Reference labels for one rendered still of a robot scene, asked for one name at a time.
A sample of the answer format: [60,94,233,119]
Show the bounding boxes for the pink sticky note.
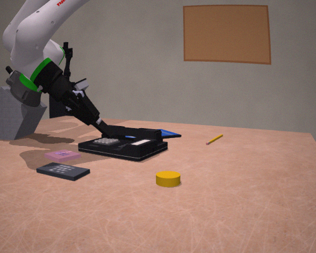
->
[44,150,81,163]

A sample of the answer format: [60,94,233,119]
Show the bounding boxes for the blue notebook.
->
[126,129,181,139]

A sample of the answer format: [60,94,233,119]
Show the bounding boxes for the yellow short cylinder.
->
[156,171,181,187]

